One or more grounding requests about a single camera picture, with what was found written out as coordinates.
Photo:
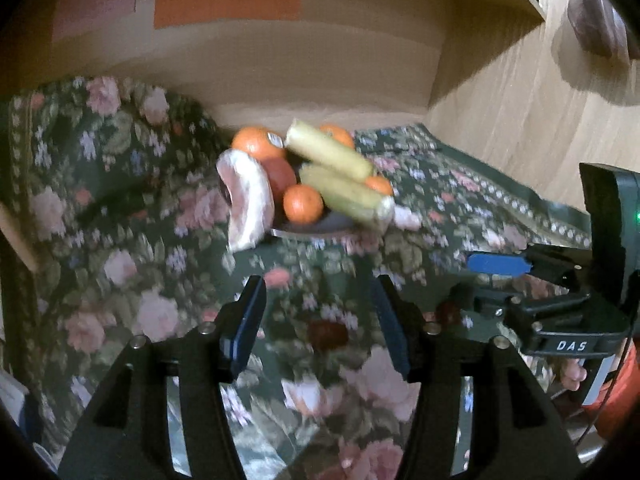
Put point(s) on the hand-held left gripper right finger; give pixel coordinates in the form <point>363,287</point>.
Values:
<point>392,330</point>

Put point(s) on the red tomato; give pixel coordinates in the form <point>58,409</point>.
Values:
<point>281,177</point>

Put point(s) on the orange sticky note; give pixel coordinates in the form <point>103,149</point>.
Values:
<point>227,6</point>

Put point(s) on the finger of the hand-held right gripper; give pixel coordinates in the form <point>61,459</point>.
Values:
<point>520,305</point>
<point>497,264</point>

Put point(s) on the pink sticky note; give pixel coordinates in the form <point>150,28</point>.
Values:
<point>95,5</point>

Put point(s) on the small tangerine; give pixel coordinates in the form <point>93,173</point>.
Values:
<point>303,205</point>
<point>379,186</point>

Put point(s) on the brown round plate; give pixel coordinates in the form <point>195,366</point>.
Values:
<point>330,222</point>

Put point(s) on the floral cloth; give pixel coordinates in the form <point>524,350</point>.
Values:
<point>125,210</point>

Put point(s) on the large orange with sticker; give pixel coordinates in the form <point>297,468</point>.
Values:
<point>340,135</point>
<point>255,144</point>

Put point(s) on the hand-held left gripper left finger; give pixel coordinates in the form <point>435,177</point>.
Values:
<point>247,320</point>

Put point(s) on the tied brown curtain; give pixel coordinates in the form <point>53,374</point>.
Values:
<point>597,20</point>

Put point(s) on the white peel piece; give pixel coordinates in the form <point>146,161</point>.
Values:
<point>407,217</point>

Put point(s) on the pink pomelo segment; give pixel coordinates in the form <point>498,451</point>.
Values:
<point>247,200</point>

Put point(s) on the red jujube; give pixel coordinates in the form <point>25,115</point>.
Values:
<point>327,335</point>
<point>448,313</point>

